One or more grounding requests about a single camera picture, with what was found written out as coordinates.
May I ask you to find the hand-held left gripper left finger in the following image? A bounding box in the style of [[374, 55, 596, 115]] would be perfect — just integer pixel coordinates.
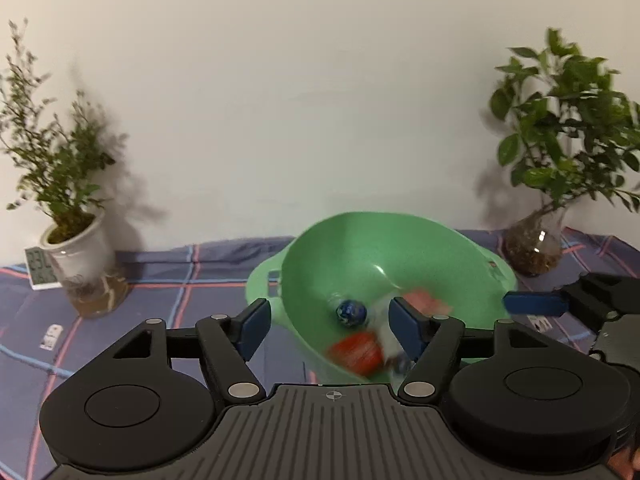
[[114, 298, 272, 405]]

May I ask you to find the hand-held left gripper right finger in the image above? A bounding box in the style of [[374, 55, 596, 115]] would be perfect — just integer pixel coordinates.
[[388, 296, 551, 406]]

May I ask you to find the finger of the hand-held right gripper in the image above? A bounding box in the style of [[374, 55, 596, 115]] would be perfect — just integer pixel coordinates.
[[502, 272, 640, 323]]

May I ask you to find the white snack packet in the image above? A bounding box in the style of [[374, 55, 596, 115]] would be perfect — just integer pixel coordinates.
[[369, 295, 401, 358]]

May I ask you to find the dark red snack packet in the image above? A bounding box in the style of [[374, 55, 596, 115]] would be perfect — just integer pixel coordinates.
[[405, 287, 453, 313]]

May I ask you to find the blue round candy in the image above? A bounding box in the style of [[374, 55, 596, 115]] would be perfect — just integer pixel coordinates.
[[336, 299, 368, 328]]

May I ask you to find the orange-red snack packet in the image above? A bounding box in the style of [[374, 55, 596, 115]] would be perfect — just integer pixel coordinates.
[[327, 332, 383, 373]]

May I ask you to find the green plastic basin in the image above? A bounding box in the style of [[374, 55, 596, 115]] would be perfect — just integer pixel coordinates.
[[245, 211, 518, 386]]

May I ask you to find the leafy plant glass vase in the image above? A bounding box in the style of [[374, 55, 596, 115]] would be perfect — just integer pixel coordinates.
[[487, 27, 640, 277]]

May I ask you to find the blue plaid tablecloth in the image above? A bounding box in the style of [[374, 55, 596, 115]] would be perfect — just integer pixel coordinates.
[[0, 227, 640, 480]]

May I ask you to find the potted plant white pot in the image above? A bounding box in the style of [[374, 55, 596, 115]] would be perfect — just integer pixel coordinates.
[[0, 17, 128, 318]]

